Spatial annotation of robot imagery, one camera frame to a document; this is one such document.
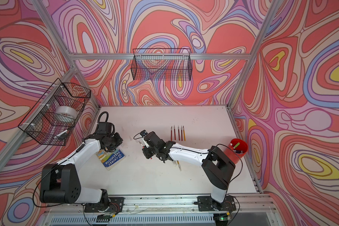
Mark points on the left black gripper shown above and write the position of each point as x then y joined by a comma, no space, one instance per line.
119,140

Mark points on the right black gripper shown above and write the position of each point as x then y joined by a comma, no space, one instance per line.
148,155

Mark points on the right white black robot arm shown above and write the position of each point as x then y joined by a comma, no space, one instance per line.
216,164

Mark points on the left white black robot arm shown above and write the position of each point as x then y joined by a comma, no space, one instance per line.
60,183

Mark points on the blue treehouse paperback book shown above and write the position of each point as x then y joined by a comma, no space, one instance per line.
110,159

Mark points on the small object in left basket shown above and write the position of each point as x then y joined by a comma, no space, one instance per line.
62,136

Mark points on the red plastic cup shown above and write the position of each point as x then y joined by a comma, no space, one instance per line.
236,150

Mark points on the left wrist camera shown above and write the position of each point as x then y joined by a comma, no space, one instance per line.
105,128

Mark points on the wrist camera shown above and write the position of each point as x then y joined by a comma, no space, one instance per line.
143,134
105,128

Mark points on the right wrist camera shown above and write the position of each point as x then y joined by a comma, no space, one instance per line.
143,134

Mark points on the grey duct tape roll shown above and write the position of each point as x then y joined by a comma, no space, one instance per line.
65,114

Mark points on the black wire basket left wall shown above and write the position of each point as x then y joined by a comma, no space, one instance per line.
40,124

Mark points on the black wire basket wall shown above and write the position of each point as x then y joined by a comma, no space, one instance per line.
40,124
162,64

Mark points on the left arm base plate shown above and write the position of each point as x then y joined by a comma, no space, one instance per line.
113,205

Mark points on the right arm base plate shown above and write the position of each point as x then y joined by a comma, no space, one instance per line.
206,203

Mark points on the black wire basket back wall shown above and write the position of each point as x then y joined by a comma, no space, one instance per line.
162,64

